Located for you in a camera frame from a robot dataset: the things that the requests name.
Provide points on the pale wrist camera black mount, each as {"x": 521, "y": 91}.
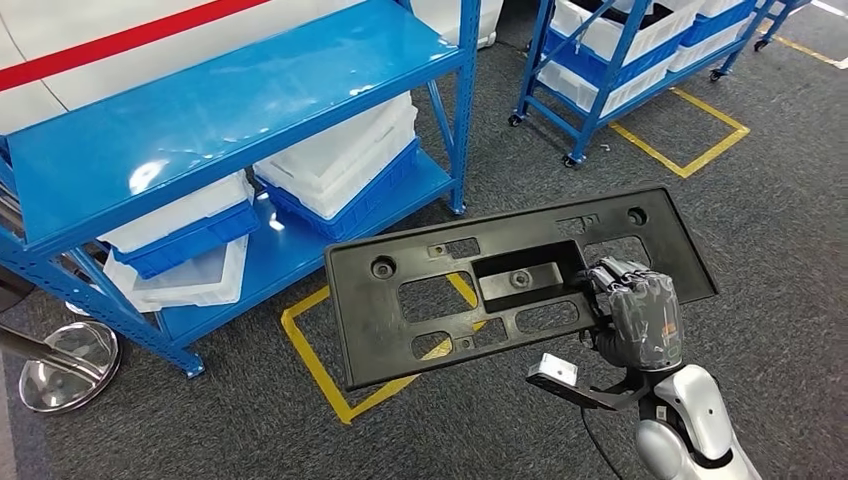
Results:
{"x": 556, "y": 368}

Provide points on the chrome barrier stanchion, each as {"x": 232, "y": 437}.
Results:
{"x": 66, "y": 384}

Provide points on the clear white plastic bin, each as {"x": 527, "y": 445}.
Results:
{"x": 192, "y": 281}

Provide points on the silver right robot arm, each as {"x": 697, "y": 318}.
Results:
{"x": 696, "y": 411}

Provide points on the blue metal shelf rack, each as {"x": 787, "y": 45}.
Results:
{"x": 199, "y": 119}

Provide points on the blue wheeled cart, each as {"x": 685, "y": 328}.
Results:
{"x": 586, "y": 129}

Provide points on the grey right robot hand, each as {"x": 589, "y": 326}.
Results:
{"x": 642, "y": 324}

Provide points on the red barrier belt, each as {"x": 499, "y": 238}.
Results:
{"x": 99, "y": 50}

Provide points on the white car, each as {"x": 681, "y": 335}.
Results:
{"x": 99, "y": 13}

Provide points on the black plastic plate bracket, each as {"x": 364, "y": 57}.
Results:
{"x": 371, "y": 331}

